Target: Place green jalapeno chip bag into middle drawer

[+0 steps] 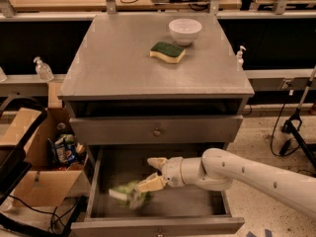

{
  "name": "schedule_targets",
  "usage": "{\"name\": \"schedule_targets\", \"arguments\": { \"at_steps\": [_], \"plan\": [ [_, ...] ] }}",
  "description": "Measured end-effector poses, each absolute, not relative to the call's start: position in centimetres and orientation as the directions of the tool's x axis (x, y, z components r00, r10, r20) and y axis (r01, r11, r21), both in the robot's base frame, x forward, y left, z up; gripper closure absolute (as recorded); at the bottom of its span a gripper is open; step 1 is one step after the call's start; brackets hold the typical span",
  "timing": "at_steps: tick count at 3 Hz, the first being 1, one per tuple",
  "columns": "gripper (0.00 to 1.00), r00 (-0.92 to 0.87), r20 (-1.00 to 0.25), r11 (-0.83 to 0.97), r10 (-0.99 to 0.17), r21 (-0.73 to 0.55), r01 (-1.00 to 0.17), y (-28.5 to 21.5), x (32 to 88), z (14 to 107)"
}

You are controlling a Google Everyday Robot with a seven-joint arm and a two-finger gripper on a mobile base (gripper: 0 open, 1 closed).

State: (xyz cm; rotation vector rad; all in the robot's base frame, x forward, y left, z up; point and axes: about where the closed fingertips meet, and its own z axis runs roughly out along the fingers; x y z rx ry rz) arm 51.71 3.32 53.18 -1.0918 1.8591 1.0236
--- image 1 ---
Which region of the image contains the closed grey top drawer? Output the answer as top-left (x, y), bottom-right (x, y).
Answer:
top-left (70, 116), bottom-right (243, 145)

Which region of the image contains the white pump bottle right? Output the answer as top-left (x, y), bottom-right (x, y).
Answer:
top-left (236, 45), bottom-right (246, 71)

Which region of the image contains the white ceramic bowl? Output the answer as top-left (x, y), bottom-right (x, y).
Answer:
top-left (169, 19), bottom-right (202, 45)

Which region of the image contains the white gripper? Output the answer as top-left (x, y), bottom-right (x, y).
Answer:
top-left (135, 157), bottom-right (184, 193)

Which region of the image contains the black stand with cables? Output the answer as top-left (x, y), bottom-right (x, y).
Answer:
top-left (270, 68), bottom-right (316, 169)

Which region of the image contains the green and yellow sponge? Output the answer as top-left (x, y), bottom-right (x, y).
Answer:
top-left (149, 41), bottom-right (186, 64)

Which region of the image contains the green jalapeno chip bag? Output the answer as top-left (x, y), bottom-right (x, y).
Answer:
top-left (109, 181), bottom-right (151, 210)

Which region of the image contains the open grey middle drawer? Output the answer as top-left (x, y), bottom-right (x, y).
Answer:
top-left (72, 146), bottom-right (244, 237)

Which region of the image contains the blue snack bag in box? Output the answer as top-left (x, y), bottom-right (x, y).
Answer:
top-left (48, 133), bottom-right (82, 166)

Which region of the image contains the clear sanitizer bottle left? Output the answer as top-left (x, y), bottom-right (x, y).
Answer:
top-left (34, 56), bottom-right (54, 82)

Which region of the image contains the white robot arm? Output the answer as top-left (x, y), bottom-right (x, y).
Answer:
top-left (135, 148), bottom-right (316, 219)

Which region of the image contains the grey wooden drawer cabinet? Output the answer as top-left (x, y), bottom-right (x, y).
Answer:
top-left (57, 12), bottom-right (256, 237)

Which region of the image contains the cardboard box with snacks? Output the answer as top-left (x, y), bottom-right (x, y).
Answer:
top-left (0, 81), bottom-right (92, 208)

